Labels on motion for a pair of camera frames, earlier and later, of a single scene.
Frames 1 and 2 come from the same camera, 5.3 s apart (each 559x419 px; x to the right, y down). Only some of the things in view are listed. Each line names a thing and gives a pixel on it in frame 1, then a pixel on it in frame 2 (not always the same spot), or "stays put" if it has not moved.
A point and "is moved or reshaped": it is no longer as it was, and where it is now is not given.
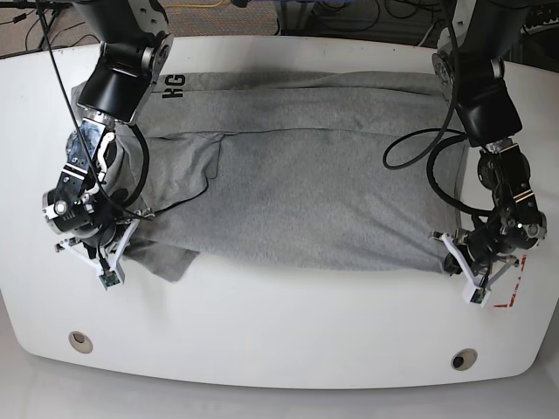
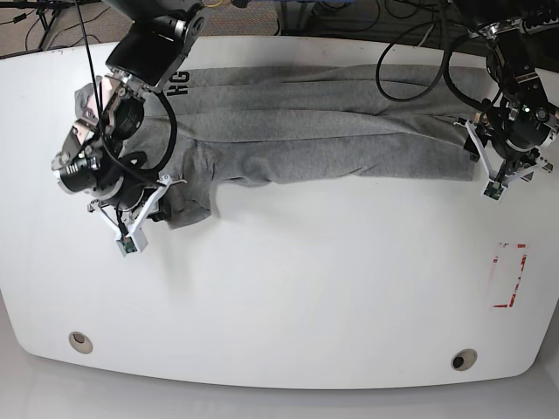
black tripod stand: x=39 y=5 stays put
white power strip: x=551 y=23 stays put
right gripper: x=476 y=290 -> x=510 y=171
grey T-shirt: x=334 y=169 is moved or reshaped
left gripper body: x=110 y=275 -> x=128 y=223
